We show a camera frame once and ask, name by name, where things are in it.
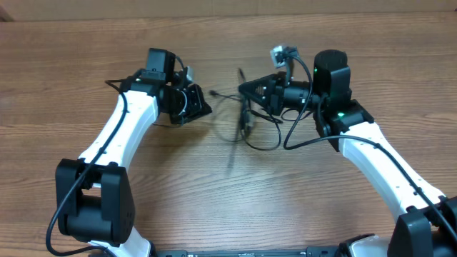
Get black USB cable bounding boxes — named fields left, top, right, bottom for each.
left=209, top=89, right=251, bottom=171
left=235, top=67, right=283, bottom=151

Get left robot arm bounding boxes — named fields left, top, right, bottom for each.
left=45, top=48, right=212, bottom=256

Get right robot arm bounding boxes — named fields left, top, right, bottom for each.
left=238, top=46, right=456, bottom=256

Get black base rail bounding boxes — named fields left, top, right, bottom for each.
left=156, top=246, right=351, bottom=257

